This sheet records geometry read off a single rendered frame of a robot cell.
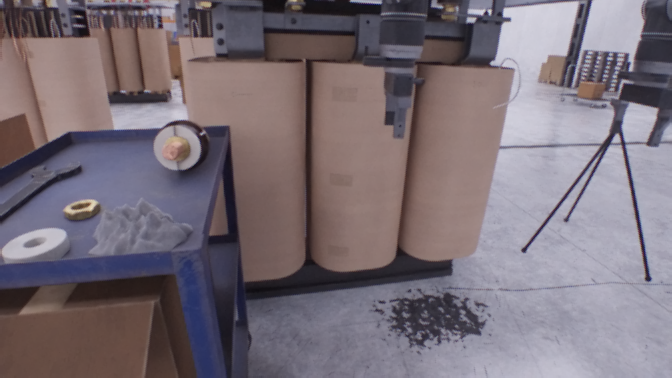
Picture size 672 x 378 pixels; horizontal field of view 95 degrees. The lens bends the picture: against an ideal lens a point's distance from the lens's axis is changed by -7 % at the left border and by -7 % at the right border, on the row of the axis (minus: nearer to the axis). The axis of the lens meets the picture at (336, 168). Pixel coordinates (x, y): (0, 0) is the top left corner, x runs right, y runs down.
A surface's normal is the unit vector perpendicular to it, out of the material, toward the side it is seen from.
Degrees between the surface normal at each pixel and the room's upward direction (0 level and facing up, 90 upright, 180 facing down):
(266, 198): 90
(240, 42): 90
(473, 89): 90
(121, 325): 26
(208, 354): 90
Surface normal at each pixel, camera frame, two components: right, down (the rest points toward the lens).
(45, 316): 0.13, -0.68
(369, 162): 0.20, 0.36
